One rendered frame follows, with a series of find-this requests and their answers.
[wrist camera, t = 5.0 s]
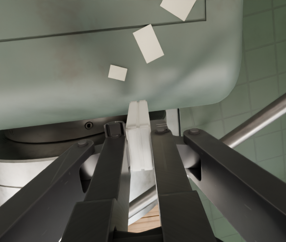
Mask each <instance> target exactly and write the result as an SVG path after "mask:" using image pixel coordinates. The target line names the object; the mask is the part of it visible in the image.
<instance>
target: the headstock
mask: <svg viewBox="0 0 286 242"><path fill-rule="evenodd" d="M162 1H163V0H0V130H5V129H13V128H21V127H29V126H37V125H45V124H53V123H61V122H69V121H80V120H88V119H95V118H104V117H111V116H119V115H127V114H128V110H129V103H131V101H137V102H139V101H140V100H146V101H147V104H148V111H149V112H151V111H159V110H167V109H178V108H186V107H194V106H202V105H210V104H214V103H218V102H220V101H222V100H223V99H224V98H226V97H227V96H228V95H229V94H230V93H231V91H232V90H233V88H234V87H235V85H236V83H237V80H238V77H239V73H240V68H241V60H242V30H243V0H196V1H195V3H194V5H193V7H192V8H191V10H190V12H189V14H188V16H187V17H186V19H185V21H183V20H181V19H180V18H178V17H177V16H175V15H173V14H172V13H170V12H169V11H167V10H166V9H164V8H163V7H161V6H160V4H161V3H162ZM149 24H151V26H152V28H153V31H154V33H155V35H156V38H157V40H158V42H159V44H160V47H161V49H162V51H163V53H164V55H163V56H161V57H159V58H157V59H155V60H153V61H151V62H149V63H146V60H145V58H144V56H143V54H142V52H141V50H140V47H139V45H138V43H137V41H136V39H135V37H134V35H133V33H134V32H136V31H138V30H140V29H142V28H144V27H146V26H147V25H149ZM111 65H114V66H118V67H122V68H126V69H127V72H126V76H125V81H122V80H117V79H113V78H109V77H108V76H109V71H110V66H111Z"/></svg>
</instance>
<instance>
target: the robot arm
mask: <svg viewBox="0 0 286 242"><path fill-rule="evenodd" d="M104 131H105V137H106V138H105V141H104V143H103V144H100V145H96V146H94V142H93V141H91V140H81V141H79V142H77V143H75V144H73V145H72V146H71V147H69V148H68V149H67V150H66V151H65V152H63V153H62V154H61V155H60V156H59V157H58V158H56V159H55V160H54V161H53V162H52V163H50V164H49V165H48V166H47V167H46V168H45V169H43V170H42V171H41V172H40V173H39V174H38V175H37V176H35V177H34V178H33V179H32V180H31V181H30V182H28V183H27V184H26V185H25V186H24V187H22V188H21V189H20V190H19V191H18V192H17V193H15V194H14V195H13V196H12V197H11V198H9V199H8V200H7V201H6V202H5V203H4V204H2V205H1V206H0V242H59V241H60V239H61V241H60V242H223V241H222V240H220V239H218V238H216V237H215V236H214V233H213V231H212V228H211V225H210V223H209V220H208V218H207V215H206V212H205V210H204V207H203V205H202V202H201V200H200V197H199V194H198V192H197V190H194V191H193V190H192V188H191V185H190V182H189V179H188V176H189V177H190V178H191V179H192V181H193V182H194V183H195V184H196V185H197V186H198V187H199V188H200V189H201V191H202V192H203V193H204V194H205V195H206V196H207V198H208V199H209V200H210V201H211V202H212V203H213V204H214V206H215V207H216V208H217V209H218V210H219V211H220V212H221V214H222V215H223V216H224V217H225V218H226V219H227V221H228V222H229V223H230V224H231V225H232V226H233V228H234V229H235V230H236V231H237V232H238V233H239V235H240V236H241V237H242V238H243V239H244V240H245V241H246V242H286V183H285V182H284V181H282V180H280V179H279V178H277V177H276V176H274V175H273V174H271V173H270V172H268V171H266V170H265V169H263V168H262V167H260V166H259V165H257V164H256V163H254V162H252V161H251V160H249V159H248V158H246V157H245V156H243V155H242V154H240V153H238V152H237V151H235V150H234V149H232V148H231V147H229V146H228V145H226V144H224V143H223V142H221V141H220V140H218V139H217V138H215V137H214V136H212V135H210V134H209V133H207V132H206V131H204V130H202V129H198V128H192V129H188V130H185V131H184V132H183V136H175V135H173V134H172V132H171V130H170V129H168V126H167V124H166V121H165V120H163V119H161V120H151V121H150V120H149V111H148V104H147V101H146V100H140V101H139V102H137V101H131V103H129V110H128V116H127V122H126V123H124V122H123V121H111V122H108V123H106V124H104ZM153 168H154V174H155V182H156V191H157V199H158V208H159V216H160V225H161V226H160V227H157V228H153V229H150V230H146V231H143V232H139V233H135V232H128V217H129V199H130V182H131V170H133V171H141V169H145V170H152V169H153ZM187 175H188V176H187Z"/></svg>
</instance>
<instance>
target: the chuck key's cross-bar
mask: <svg viewBox="0 0 286 242"><path fill-rule="evenodd" d="M284 114H286V93H284V94H283V95H282V96H280V97H279V98H278V99H276V100H275V101H273V102H272V103H271V104H269V105H268V106H266V107H265V108H263V109H262V110H260V111H259V112H258V113H256V114H255V115H253V116H252V117H250V118H249V119H248V120H246V121H245V122H243V123H242V124H240V125H239V126H237V127H236V128H235V129H233V130H232V131H231V132H229V133H228V134H226V135H225V136H223V137H222V138H221V139H219V140H220V141H221V142H223V143H224V144H226V145H228V146H229V147H231V148H232V149H234V148H235V147H237V146H238V145H239V144H241V143H242V142H244V141H246V140H247V139H249V138H250V137H252V136H253V135H254V134H256V133H257V132H259V131H260V130H262V129H263V128H265V127H266V126H268V125H269V124H271V123H272V122H274V121H275V120H277V119H278V118H280V117H281V116H283V115H284ZM156 200H157V191H156V184H155V185H154V186H152V187H150V188H149V189H148V190H146V191H145V192H144V193H142V194H141V195H139V196H138V197H137V198H135V199H134V200H132V201H131V202H129V217H128V219H130V218H131V217H132V216H134V215H135V214H137V213H138V212H140V211H141V210H143V209H144V208H146V207H148V206H149V205H151V204H152V203H153V202H155V201H156Z"/></svg>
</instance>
